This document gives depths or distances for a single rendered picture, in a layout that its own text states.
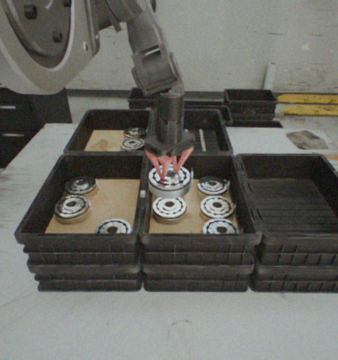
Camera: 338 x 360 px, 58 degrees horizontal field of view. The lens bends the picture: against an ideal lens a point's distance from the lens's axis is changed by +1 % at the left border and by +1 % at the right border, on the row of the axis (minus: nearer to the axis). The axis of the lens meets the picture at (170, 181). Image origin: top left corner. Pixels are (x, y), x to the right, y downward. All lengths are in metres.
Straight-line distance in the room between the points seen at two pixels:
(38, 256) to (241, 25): 3.66
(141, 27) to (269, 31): 3.63
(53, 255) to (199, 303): 0.41
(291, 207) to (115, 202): 0.56
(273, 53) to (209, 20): 0.88
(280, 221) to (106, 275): 0.53
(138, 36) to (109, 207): 0.56
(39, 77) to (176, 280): 0.74
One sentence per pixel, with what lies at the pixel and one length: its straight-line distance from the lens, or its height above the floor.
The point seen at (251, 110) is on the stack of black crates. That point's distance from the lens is 2.56.
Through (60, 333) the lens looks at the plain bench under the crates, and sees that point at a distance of 0.89.
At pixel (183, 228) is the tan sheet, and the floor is 0.83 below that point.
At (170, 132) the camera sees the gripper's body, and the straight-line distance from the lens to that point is 0.64.
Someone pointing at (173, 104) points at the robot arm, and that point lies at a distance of 0.61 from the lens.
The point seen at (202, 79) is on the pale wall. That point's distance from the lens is 4.20.
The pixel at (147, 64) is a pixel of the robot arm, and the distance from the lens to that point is 0.60.
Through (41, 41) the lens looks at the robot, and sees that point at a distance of 0.18.
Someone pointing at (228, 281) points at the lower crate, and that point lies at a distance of 0.88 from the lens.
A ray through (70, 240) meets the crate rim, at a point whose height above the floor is 0.92.
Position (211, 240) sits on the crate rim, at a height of 0.92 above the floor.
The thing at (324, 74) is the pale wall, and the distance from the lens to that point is 4.53.
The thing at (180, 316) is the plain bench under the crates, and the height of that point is 0.70.
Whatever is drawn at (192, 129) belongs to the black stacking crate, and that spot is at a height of 0.84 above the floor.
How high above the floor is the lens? 1.45
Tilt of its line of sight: 36 degrees down
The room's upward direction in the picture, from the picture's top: straight up
